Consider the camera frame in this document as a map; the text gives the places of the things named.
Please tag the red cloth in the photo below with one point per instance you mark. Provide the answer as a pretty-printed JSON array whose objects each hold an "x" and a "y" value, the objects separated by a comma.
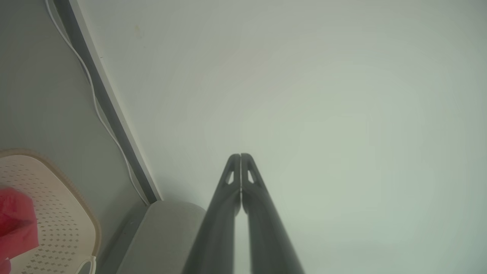
[{"x": 15, "y": 224}]

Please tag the cream perforated laundry basket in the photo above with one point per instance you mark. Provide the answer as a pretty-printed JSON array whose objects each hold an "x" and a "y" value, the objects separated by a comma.
[{"x": 61, "y": 220}]

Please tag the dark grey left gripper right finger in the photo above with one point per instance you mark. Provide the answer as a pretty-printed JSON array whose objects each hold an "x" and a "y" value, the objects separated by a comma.
[{"x": 266, "y": 228}]

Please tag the grey fabric sofa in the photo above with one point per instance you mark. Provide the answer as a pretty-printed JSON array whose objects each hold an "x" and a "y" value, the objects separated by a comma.
[{"x": 163, "y": 239}]

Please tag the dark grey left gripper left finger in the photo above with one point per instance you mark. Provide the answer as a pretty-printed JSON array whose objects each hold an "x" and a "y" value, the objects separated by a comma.
[{"x": 220, "y": 220}]

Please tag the dark grey baseboard strip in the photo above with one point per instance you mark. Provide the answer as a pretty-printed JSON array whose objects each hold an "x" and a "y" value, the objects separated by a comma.
[{"x": 80, "y": 42}]

